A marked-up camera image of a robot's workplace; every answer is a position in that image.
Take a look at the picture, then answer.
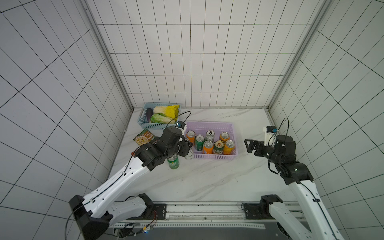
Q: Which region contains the green sprite can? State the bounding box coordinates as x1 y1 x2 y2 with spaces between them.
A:
167 155 180 170
195 135 205 152

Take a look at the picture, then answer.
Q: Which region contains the purple plastic basket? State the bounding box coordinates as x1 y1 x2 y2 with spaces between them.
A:
185 121 238 160

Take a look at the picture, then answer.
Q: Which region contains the silver slim can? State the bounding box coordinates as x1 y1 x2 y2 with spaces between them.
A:
185 149 194 160
206 130 215 143

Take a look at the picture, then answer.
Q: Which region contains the silver slim can back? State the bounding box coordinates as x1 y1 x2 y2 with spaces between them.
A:
185 149 194 160

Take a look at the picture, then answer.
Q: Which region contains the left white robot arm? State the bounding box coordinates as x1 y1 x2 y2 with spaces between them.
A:
69 127 193 240

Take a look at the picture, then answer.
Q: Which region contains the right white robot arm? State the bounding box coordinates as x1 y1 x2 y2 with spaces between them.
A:
242 135 343 240

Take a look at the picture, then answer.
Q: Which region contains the blue plastic basket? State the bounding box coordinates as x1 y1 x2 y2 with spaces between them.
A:
138 103 181 129

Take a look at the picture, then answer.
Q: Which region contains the orange fanta can back left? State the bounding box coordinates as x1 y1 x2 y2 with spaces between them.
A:
186 131 196 145

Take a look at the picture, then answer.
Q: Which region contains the orange fanta can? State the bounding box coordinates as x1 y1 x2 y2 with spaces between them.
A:
203 140 214 154
220 132 230 143
223 140 235 155
186 131 196 145

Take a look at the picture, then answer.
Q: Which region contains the green snack packet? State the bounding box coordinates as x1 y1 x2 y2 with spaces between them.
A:
134 129 156 146

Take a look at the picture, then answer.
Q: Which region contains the orange fanta can front middle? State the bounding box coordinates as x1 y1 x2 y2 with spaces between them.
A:
203 140 214 154

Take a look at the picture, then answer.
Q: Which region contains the orange fanta can front right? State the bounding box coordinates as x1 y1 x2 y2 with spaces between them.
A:
223 140 235 155

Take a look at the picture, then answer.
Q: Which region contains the green brown can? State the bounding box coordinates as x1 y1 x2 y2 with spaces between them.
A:
213 140 225 155

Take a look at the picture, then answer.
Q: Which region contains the orange fanta can back right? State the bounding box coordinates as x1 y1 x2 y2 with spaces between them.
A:
220 132 230 143

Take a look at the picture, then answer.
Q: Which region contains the green lettuce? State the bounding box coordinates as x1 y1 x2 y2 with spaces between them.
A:
151 113 176 124

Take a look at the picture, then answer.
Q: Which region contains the yellow napa cabbage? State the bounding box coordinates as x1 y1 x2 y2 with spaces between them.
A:
153 105 180 119

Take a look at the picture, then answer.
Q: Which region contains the dark purple eggplant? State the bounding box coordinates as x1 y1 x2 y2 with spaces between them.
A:
146 108 154 123

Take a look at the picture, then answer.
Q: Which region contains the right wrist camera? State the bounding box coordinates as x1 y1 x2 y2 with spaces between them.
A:
263 126 278 147

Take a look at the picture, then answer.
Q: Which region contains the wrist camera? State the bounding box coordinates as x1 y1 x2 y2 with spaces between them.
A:
175 121 186 135
263 126 278 147

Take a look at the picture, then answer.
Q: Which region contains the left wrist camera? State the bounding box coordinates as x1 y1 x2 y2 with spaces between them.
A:
175 121 186 135

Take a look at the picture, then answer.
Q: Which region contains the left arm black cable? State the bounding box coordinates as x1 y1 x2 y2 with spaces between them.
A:
164 110 192 128

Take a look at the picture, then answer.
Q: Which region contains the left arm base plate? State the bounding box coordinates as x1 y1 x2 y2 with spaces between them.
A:
130 204 167 220

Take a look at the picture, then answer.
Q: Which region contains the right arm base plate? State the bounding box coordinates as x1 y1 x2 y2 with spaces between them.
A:
241 195 283 220

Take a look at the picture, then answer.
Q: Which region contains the aluminium mounting rail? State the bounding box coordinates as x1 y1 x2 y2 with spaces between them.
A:
113 200 301 230

